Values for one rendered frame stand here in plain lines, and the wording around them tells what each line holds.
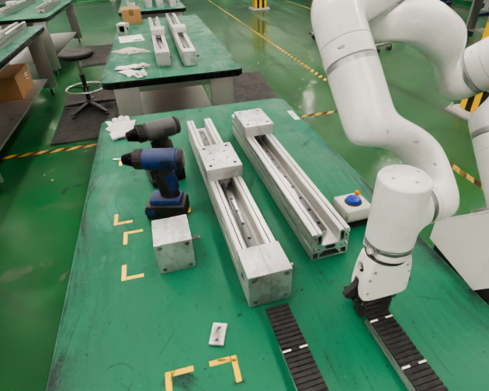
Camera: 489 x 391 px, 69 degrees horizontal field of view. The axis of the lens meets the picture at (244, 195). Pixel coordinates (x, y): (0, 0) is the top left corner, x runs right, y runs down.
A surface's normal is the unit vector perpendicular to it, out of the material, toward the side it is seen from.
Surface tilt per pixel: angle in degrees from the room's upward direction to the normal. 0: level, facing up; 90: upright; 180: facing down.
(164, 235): 0
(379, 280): 90
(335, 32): 64
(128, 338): 0
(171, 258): 90
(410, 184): 5
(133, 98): 90
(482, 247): 90
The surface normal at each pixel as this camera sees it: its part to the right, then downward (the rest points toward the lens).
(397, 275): 0.28, 0.55
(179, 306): -0.04, -0.82
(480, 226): -0.99, 0.11
